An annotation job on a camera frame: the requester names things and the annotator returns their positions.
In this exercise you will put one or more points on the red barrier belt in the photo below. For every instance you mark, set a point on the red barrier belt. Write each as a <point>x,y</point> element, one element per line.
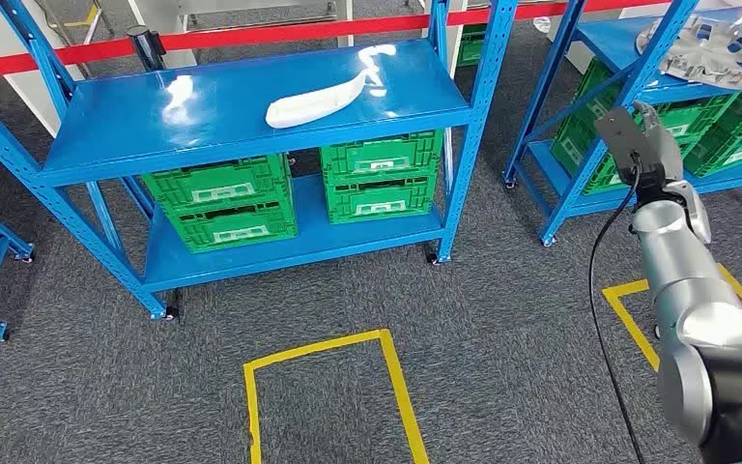
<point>249,35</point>

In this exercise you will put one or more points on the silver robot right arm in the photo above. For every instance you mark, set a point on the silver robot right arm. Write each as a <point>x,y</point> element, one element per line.
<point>684,288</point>

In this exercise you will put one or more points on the crumpled clear plastic bottle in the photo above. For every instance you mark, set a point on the crumpled clear plastic bottle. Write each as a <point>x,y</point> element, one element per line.
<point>541,25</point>

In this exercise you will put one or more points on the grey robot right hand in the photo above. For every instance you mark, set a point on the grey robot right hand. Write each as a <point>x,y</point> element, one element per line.
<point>668,160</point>

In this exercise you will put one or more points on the silver cast metal part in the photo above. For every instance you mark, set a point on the silver cast metal part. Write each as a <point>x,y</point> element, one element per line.
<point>704,54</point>

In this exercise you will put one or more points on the black barrier post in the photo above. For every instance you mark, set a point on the black barrier post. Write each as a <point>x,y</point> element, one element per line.
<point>145,48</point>

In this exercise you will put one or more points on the white curved plastic part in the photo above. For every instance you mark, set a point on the white curved plastic part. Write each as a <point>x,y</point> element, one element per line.
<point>310,105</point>

